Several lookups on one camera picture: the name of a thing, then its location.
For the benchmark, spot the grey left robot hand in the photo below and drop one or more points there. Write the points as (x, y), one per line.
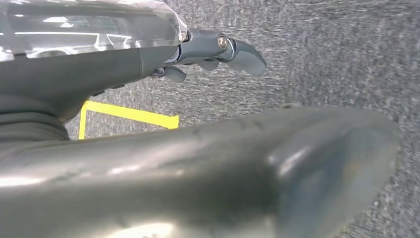
(197, 184)

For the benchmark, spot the yellow floor tape square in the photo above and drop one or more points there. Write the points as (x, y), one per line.
(131, 114)

